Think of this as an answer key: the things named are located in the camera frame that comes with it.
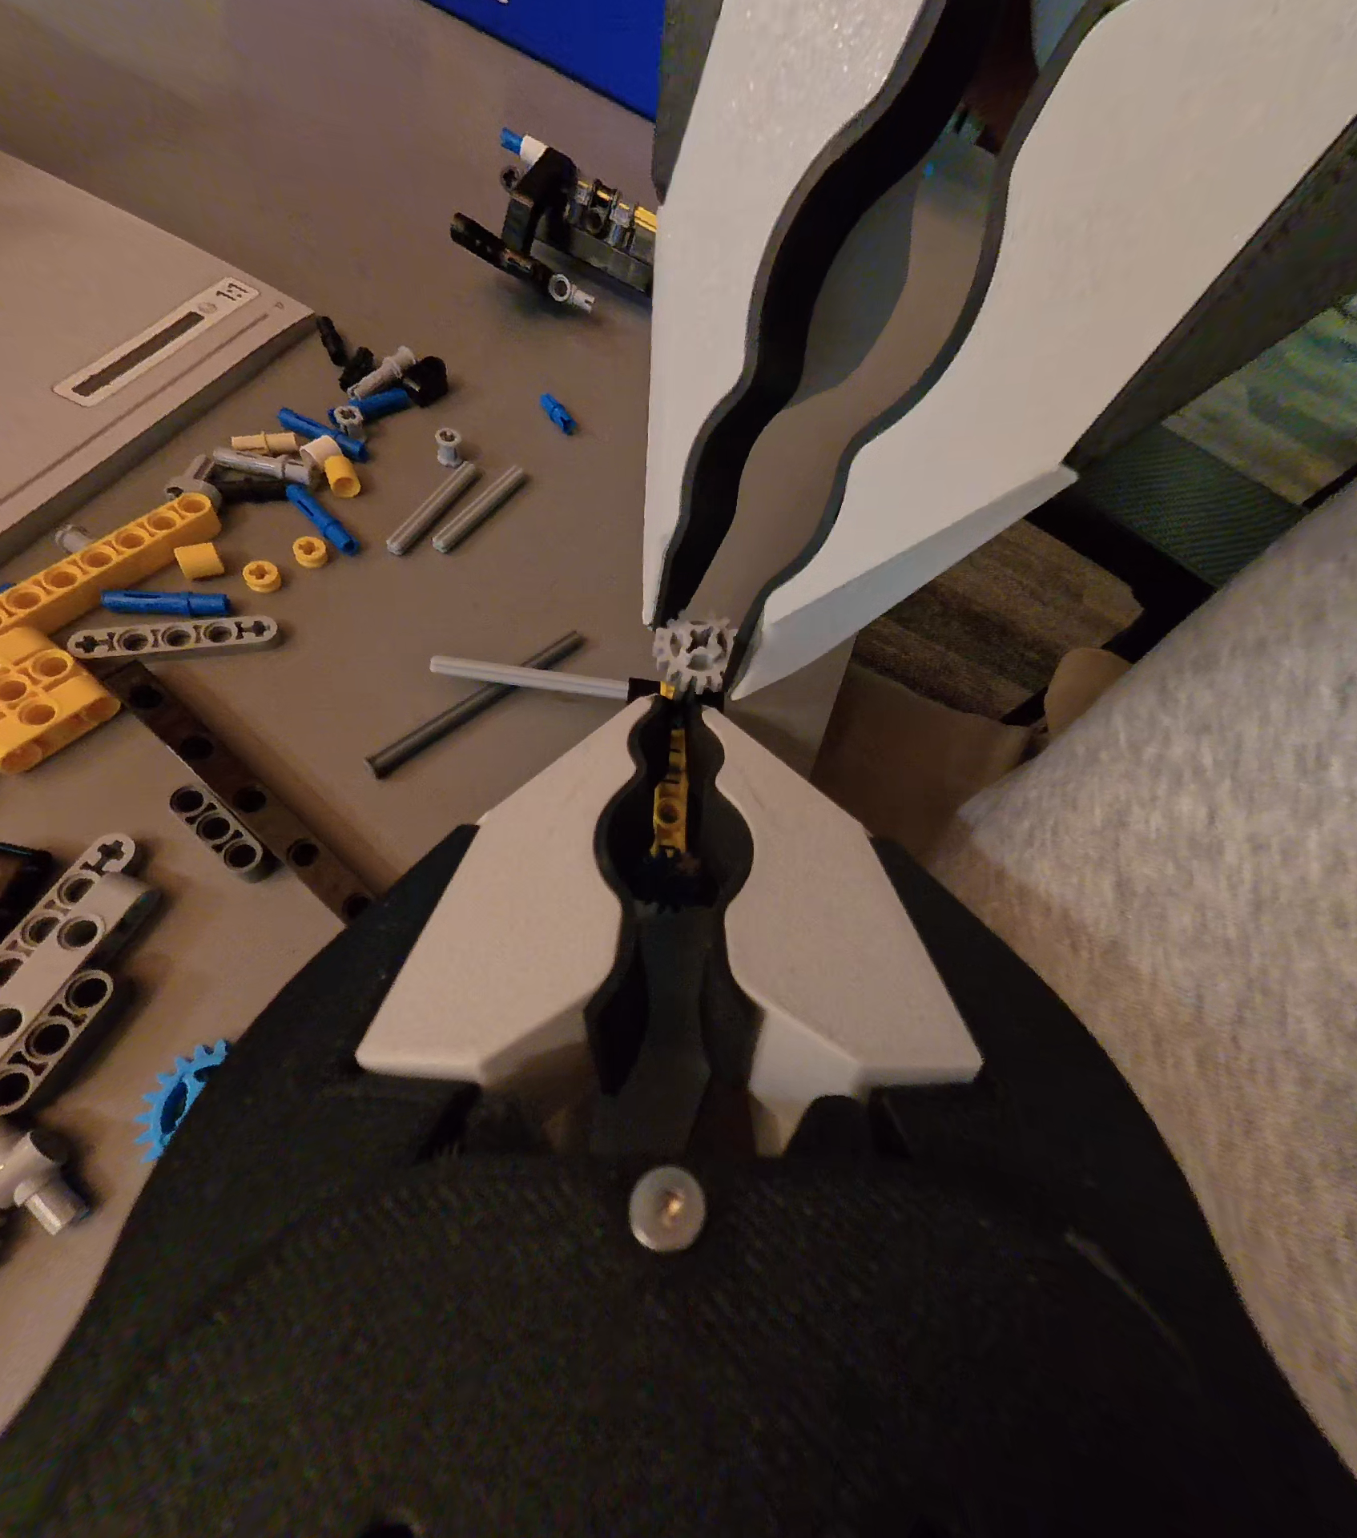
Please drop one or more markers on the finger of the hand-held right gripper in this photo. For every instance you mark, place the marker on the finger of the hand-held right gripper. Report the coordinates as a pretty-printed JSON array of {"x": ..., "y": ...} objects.
[
  {"x": 726, "y": 301},
  {"x": 1050, "y": 360}
]

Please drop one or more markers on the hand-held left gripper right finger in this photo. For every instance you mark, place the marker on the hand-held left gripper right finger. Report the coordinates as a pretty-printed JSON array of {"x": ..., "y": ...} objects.
[{"x": 857, "y": 962}]

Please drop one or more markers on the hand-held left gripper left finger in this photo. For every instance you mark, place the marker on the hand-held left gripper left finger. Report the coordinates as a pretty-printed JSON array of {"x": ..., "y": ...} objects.
[{"x": 497, "y": 948}]

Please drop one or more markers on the black yellow lego assembly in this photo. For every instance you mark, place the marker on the black yellow lego assembly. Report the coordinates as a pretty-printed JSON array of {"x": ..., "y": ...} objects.
[{"x": 668, "y": 817}]

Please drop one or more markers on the small grey lego gear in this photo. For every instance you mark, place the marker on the small grey lego gear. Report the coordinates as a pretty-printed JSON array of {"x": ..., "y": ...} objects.
[{"x": 695, "y": 655}]

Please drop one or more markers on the black lego subassembly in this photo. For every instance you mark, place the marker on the black lego subassembly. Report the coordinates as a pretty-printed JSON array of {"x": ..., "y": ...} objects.
[{"x": 570, "y": 227}]

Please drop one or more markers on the blue lego pin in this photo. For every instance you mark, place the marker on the blue lego pin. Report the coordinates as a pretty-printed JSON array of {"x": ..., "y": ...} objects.
[{"x": 557, "y": 412}]

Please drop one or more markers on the dark grey lego axle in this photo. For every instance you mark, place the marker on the dark grey lego axle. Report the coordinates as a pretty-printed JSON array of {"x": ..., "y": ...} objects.
[{"x": 474, "y": 705}]

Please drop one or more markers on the short grey lego beam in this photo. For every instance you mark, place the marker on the short grey lego beam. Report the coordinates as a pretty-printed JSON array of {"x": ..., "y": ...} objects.
[{"x": 223, "y": 831}]

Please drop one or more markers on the blue lego gear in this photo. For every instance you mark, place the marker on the blue lego gear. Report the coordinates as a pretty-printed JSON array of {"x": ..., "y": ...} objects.
[{"x": 167, "y": 1098}]

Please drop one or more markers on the long black lego beam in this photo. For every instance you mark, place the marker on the long black lego beam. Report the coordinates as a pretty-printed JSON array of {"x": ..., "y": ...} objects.
[{"x": 167, "y": 709}]

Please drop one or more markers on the pile of small lego pins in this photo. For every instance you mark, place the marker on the pile of small lego pins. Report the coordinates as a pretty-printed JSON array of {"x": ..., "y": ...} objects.
[{"x": 341, "y": 474}]

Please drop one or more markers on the thin grey lego liftarm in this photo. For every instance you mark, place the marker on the thin grey lego liftarm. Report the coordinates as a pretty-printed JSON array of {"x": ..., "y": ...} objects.
[{"x": 167, "y": 636}]

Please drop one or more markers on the yellow lego block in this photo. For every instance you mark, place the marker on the yellow lego block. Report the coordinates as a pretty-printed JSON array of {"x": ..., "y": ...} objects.
[{"x": 34, "y": 721}]

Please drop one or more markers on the grey lego cross connector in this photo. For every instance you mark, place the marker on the grey lego cross connector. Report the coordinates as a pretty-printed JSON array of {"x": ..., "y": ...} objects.
[{"x": 23, "y": 1172}]

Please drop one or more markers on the long yellow lego beam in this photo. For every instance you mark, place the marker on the long yellow lego beam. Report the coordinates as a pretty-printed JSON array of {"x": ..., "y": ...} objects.
[{"x": 156, "y": 528}]

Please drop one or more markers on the lego instruction booklet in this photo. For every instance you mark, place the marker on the lego instruction booklet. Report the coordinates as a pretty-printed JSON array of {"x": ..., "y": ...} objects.
[{"x": 53, "y": 301}]

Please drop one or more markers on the blue plastic bin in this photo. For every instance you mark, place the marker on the blue plastic bin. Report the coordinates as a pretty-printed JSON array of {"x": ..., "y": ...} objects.
[{"x": 557, "y": 48}]

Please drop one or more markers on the pile of grey black beams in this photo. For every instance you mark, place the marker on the pile of grey black beams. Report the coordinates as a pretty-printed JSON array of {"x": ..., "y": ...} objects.
[{"x": 131, "y": 900}]

